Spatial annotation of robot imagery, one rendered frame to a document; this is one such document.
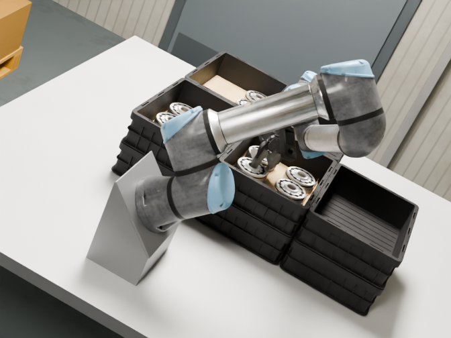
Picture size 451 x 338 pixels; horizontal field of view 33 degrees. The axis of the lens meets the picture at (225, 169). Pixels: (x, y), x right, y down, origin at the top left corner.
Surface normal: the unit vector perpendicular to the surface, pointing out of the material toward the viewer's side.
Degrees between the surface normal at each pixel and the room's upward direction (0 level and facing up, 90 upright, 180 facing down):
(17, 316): 0
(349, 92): 73
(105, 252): 90
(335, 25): 90
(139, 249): 90
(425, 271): 0
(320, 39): 90
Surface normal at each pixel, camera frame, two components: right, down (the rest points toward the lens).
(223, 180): 0.91, -0.11
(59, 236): 0.37, -0.79
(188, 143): -0.10, 0.17
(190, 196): -0.40, 0.21
